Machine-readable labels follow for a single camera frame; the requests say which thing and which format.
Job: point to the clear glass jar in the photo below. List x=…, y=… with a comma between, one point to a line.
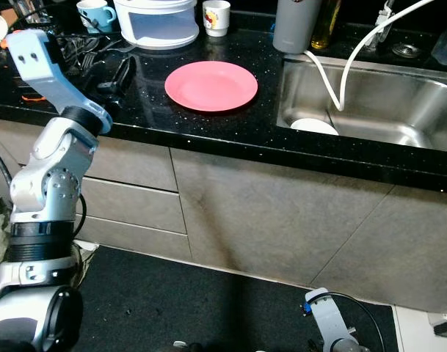
x=32, y=11

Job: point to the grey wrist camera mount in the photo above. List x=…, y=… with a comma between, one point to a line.
x=329, y=319
x=43, y=73

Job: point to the white stacked plastic container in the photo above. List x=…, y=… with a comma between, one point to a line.
x=155, y=23

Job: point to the large grey cabinet door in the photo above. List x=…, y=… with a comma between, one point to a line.
x=311, y=220

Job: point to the grey cylindrical bottle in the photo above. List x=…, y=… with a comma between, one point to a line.
x=295, y=26

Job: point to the pink round plate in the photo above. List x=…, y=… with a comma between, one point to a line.
x=211, y=86

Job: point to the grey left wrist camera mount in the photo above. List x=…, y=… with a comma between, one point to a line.
x=43, y=73

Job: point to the metal faucet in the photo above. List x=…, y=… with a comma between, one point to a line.
x=387, y=22

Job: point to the clear plastic bottle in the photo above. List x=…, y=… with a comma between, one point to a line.
x=445, y=40

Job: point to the stainless steel sink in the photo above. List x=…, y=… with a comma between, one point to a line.
x=399, y=103

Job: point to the round metal counter fitting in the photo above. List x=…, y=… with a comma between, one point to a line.
x=406, y=50

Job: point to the yellow oil bottle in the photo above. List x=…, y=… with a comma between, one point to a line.
x=329, y=22

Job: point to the tall grey cabinet drawer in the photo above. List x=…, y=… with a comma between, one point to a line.
x=135, y=165

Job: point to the blue mug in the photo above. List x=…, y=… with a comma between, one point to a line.
x=97, y=15

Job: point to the black floor mat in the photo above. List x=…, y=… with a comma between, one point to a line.
x=216, y=301

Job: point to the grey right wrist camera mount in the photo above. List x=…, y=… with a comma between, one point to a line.
x=329, y=319

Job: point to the white dish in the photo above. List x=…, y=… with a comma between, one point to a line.
x=314, y=127

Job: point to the white mug with print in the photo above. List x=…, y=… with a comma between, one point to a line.
x=216, y=17

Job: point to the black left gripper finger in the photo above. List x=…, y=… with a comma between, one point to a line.
x=109, y=99
x=120, y=73

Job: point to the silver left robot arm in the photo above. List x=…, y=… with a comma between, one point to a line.
x=58, y=183

